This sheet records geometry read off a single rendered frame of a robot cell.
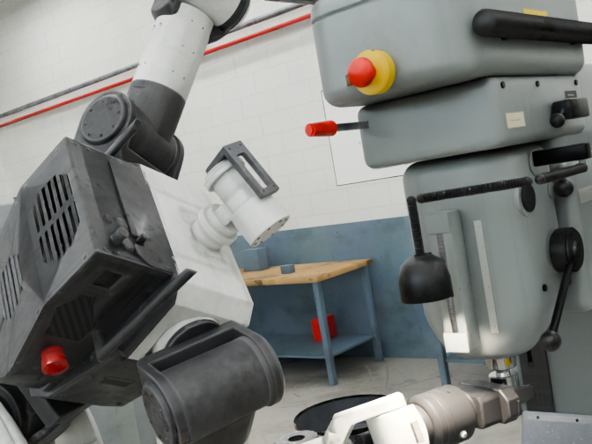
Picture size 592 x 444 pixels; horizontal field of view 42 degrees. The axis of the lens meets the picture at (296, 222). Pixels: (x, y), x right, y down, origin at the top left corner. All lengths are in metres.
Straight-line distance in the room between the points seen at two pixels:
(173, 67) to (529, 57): 0.53
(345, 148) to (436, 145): 5.47
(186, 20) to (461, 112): 0.45
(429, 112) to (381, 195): 5.31
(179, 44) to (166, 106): 0.10
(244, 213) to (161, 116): 0.26
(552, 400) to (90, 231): 1.11
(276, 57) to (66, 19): 3.26
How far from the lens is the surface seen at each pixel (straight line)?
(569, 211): 1.31
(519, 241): 1.17
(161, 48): 1.23
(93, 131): 1.15
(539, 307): 1.20
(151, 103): 1.19
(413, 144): 1.15
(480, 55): 1.05
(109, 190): 0.98
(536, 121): 1.20
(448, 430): 1.18
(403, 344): 6.61
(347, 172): 6.61
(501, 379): 1.28
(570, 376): 1.68
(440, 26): 1.03
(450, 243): 1.14
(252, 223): 0.99
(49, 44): 9.82
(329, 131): 1.11
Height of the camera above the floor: 1.63
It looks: 3 degrees down
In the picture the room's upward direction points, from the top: 10 degrees counter-clockwise
